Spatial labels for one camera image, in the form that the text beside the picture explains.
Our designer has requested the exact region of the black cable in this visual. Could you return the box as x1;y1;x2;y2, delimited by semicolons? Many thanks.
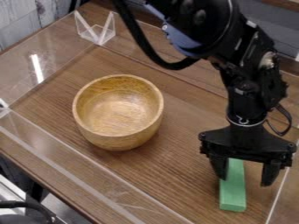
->
110;0;201;71

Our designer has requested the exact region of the green rectangular block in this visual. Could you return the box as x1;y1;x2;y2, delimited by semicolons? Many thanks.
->
218;158;246;213

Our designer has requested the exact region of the black metal table frame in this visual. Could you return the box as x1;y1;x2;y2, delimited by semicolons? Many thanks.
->
0;156;89;224

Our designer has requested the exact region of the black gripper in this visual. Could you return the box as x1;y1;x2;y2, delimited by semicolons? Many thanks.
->
198;125;296;186

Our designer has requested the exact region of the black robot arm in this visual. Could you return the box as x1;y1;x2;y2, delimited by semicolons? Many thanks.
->
144;0;296;186

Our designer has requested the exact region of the clear acrylic corner bracket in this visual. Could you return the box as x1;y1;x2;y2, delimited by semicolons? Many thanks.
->
73;10;116;46

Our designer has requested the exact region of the brown wooden bowl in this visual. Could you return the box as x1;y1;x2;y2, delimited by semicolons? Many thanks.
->
72;74;164;151

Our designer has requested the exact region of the clear acrylic tray wall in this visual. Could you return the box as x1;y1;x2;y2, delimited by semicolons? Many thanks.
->
0;17;299;224

